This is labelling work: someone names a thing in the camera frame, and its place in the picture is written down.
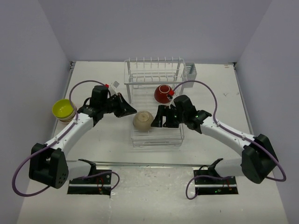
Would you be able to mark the cream speckled bowl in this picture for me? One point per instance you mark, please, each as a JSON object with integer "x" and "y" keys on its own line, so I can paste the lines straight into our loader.
{"x": 65, "y": 113}

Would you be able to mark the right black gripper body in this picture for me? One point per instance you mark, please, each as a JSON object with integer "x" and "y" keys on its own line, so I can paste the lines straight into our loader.
{"x": 179, "y": 118}

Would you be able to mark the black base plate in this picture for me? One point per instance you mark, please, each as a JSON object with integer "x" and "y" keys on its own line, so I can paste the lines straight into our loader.
{"x": 100, "y": 185}
{"x": 208, "y": 186}

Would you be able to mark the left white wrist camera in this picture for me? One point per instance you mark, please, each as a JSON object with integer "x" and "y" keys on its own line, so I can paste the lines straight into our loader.
{"x": 113, "y": 88}

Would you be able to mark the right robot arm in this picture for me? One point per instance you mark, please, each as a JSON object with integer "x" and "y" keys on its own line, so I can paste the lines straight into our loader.
{"x": 258, "y": 157}

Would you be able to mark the white wire dish rack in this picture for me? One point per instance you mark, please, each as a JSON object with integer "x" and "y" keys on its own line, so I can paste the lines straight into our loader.
{"x": 141, "y": 78}

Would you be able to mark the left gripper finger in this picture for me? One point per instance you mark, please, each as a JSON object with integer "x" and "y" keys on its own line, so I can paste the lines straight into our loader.
{"x": 123, "y": 110}
{"x": 121, "y": 99}

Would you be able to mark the lime green bowl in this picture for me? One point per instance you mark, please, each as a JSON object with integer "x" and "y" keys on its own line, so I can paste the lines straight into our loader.
{"x": 62, "y": 107}

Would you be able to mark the orange bowl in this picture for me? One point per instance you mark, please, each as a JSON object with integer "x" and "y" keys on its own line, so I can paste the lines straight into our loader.
{"x": 65, "y": 121}

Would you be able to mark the white perforated cutlery holder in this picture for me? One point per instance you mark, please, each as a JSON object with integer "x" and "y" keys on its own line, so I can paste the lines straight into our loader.
{"x": 191, "y": 74}

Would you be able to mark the beige flower pattern bowl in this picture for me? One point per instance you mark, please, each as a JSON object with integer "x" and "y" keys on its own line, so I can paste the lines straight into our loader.
{"x": 142, "y": 121}

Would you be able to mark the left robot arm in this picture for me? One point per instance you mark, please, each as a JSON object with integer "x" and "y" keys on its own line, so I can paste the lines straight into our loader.
{"x": 48, "y": 164}

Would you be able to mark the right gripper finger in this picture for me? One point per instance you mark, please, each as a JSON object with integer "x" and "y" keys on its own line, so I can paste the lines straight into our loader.
{"x": 158, "y": 120}
{"x": 168, "y": 121}

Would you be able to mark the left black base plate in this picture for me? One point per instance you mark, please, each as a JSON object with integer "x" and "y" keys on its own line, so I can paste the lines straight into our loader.
{"x": 100, "y": 185}

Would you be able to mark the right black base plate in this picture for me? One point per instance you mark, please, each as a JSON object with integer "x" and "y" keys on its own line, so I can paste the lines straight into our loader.
{"x": 208, "y": 186}

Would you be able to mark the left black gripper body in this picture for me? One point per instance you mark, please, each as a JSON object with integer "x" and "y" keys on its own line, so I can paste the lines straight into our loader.
{"x": 111, "y": 105}

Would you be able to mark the dark red bowl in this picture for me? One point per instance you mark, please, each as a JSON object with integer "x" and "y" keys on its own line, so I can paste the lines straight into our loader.
{"x": 162, "y": 92}

